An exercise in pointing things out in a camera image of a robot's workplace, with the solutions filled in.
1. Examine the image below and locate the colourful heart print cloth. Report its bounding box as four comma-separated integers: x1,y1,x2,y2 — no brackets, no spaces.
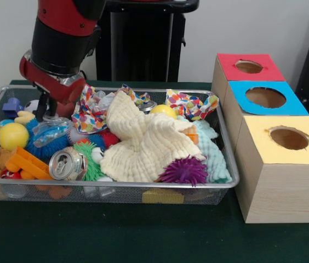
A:
71,83,108,135

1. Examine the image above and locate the green spiky rubber ball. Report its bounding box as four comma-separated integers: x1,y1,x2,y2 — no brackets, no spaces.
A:
73,141,106,182

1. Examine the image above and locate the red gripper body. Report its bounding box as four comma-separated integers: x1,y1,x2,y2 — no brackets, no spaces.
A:
19,51,87,106

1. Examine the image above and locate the cream waffle cloth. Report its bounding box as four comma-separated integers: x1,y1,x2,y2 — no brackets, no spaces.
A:
99,89,207,183

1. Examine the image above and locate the plain yellow ball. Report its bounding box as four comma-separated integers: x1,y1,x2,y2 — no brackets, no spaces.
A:
0,122,30,151

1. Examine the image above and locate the blue spiky rubber ball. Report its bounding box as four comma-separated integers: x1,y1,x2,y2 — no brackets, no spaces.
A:
25,119,73,160

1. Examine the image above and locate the purple spiky rubber ball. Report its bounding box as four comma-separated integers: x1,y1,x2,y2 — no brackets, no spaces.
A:
158,155,209,187

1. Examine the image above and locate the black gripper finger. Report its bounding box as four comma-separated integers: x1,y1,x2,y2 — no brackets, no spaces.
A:
48,96,59,118
35,92,49,123

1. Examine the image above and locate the crushed bottle with blue label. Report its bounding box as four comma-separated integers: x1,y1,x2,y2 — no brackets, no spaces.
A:
31,115,75,150

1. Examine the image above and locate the light blue waffle cloth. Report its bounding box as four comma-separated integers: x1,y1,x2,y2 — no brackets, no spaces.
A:
176,115,233,184

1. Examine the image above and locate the shallow wire mesh bin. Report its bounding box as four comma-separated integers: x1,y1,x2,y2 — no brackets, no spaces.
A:
0,84,239,205

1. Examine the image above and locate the long orange building brick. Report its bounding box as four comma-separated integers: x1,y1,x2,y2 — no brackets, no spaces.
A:
5,146,54,181

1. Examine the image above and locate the wooden box with three holes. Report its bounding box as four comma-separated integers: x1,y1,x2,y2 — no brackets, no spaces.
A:
210,53,309,224

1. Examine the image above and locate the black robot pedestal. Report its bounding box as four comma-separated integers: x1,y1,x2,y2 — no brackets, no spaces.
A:
95,0,201,82

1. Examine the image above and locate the colourful polka dot cloth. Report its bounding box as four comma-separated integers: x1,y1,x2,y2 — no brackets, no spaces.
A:
165,88,220,122

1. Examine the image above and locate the crushed silver drink can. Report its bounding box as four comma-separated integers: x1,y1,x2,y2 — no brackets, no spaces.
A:
48,149,89,181

